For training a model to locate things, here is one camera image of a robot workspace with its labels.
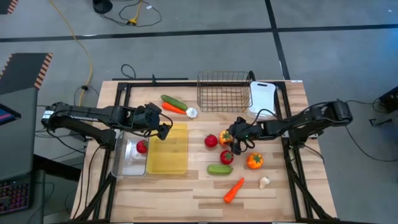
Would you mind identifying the black floor device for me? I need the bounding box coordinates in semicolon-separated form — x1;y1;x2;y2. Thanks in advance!
369;86;398;127

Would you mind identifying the bronze wire basket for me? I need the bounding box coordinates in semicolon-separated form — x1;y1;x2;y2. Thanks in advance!
197;70;253;113

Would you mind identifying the orange toy carrot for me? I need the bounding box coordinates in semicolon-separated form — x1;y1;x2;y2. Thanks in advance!
223;177;245;204
161;101;187;115

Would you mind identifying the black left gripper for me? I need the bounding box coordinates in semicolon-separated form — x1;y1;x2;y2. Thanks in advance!
133;102;172;141

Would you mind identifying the black aluminium table frame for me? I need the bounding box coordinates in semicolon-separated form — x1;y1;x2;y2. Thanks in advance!
70;79;338;224

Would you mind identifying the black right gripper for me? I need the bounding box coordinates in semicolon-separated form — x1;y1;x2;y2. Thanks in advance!
228;116;261;156

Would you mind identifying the orange pumpkin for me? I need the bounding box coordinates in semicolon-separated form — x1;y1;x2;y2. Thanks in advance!
246;152;264;170

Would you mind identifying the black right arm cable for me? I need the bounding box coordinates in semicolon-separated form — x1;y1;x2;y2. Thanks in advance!
344;99;398;163

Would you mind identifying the black cable with yellow plug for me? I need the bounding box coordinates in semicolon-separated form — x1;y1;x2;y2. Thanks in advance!
99;0;163;28

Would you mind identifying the red toy tomato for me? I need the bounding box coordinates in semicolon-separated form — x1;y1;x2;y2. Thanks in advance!
136;139;149;154
204;134;219;149
220;150;234;166

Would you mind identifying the orange toy pepper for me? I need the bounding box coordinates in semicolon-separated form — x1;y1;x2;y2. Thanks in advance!
218;129;233;146

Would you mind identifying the black round floor object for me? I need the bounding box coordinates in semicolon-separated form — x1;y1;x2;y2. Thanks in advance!
92;0;114;15

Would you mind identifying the black looped cable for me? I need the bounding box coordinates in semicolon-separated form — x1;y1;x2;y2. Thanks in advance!
120;63;137;80

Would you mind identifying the black mat with striped edge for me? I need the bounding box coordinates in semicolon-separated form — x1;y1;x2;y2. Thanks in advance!
0;52;54;96
0;0;19;15

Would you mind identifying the grey desk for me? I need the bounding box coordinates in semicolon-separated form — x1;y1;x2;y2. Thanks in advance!
0;87;39;182

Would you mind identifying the computer screen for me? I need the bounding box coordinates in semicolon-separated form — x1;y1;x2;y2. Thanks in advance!
0;103;22;126

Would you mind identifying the yellow floor cable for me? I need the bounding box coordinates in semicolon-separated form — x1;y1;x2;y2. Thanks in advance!
49;0;94;107

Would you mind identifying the light green toy cucumber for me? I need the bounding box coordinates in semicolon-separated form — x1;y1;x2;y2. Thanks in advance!
206;164;234;176

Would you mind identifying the backlit keyboard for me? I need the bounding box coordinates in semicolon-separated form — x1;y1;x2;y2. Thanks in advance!
0;175;32;216

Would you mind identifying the white plastic bin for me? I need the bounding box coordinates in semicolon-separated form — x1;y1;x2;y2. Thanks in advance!
248;80;277;121

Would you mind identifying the dark green toy cucumber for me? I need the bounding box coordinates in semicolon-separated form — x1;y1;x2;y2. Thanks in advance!
160;94;188;111

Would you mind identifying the clear plastic bin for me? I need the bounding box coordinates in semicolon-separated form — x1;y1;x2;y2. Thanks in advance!
111;130;149;177

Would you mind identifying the yellow translucent plastic bin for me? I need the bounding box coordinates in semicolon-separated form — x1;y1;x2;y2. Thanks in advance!
146;123;189;175

